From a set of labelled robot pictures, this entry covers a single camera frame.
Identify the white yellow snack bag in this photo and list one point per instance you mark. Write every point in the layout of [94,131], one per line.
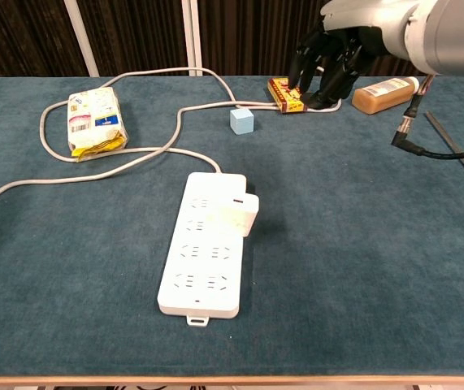
[93,122]

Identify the brown liquid bottle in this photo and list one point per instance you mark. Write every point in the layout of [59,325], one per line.
[382,96]

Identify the white double partition post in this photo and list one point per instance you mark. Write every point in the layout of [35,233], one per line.
[192,36]

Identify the white power strip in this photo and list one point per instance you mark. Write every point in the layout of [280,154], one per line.
[199,276]

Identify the white slanted partition post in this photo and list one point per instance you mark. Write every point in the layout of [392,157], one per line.
[81,36]

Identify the light blue cube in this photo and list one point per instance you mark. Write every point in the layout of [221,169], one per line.
[241,122]

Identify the blue table cloth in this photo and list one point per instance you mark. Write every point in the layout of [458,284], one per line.
[93,264]

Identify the white plug adapter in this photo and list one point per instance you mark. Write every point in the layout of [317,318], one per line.
[239,215]

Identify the thin metal rod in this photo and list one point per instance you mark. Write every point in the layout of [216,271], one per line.
[442,131]

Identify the red yellow carton box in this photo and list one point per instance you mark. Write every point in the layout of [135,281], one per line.
[280,97]

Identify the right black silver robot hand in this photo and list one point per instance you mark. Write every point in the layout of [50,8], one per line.
[361,16]

